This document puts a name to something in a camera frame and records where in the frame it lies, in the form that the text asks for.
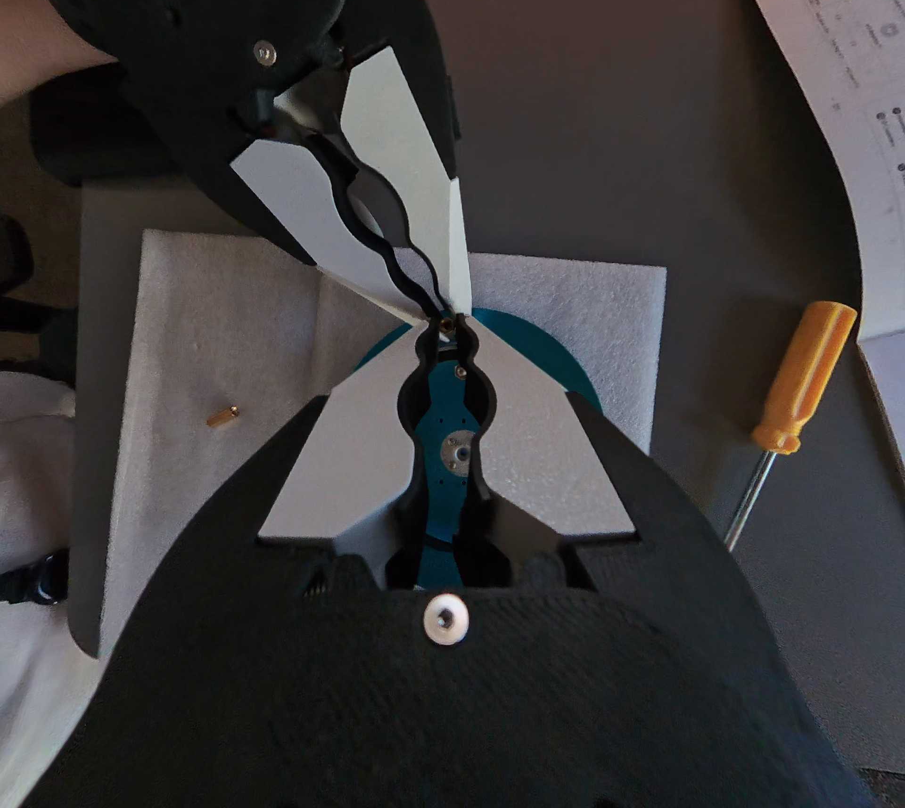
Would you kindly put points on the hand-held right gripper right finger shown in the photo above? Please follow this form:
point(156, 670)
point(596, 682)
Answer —
point(552, 469)

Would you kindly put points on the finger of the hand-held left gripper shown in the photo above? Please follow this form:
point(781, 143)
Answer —
point(297, 193)
point(410, 130)

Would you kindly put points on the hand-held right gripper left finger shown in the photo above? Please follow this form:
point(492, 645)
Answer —
point(347, 469)

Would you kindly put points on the blue round metal base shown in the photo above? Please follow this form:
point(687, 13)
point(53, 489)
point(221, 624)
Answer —
point(545, 356)

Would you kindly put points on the blue disc with bearing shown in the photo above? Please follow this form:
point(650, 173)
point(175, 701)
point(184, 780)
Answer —
point(450, 412)

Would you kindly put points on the person's left forearm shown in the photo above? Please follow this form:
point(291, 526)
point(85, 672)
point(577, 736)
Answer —
point(43, 31)

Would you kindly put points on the dark grey desk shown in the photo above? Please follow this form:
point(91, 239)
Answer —
point(637, 116)

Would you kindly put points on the white foam sheet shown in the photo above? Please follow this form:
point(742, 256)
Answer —
point(184, 328)

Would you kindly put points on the black office chair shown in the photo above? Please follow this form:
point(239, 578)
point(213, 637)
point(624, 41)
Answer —
point(71, 130)

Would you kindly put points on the black glossy object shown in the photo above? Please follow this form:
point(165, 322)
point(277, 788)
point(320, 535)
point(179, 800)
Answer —
point(31, 579)

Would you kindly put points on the printed instruction booklet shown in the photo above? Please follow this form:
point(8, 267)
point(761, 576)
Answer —
point(835, 17)

